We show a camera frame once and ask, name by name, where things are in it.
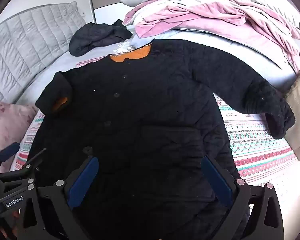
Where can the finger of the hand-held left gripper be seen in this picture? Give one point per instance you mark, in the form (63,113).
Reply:
(31,163)
(8,151)

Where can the dark crumpled garment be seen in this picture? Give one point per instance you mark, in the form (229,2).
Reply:
(95,36)

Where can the red green patterned blanket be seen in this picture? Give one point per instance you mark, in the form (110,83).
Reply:
(252,142)

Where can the pink velvet blanket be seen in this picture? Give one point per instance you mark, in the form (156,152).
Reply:
(190,17)

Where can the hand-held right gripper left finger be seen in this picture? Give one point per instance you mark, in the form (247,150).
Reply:
(83,181)

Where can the pale bed sheet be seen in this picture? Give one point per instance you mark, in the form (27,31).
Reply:
(52,65)

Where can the black quilted jacket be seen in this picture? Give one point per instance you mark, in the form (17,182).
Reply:
(140,105)

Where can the pink floral pillow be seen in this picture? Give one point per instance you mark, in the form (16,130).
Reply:
(7,122)

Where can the grey quilted headboard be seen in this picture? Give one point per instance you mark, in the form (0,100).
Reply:
(27,42)

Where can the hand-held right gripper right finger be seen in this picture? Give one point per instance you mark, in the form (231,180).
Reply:
(216,182)

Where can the white wardrobe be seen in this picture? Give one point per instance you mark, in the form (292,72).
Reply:
(107,5)

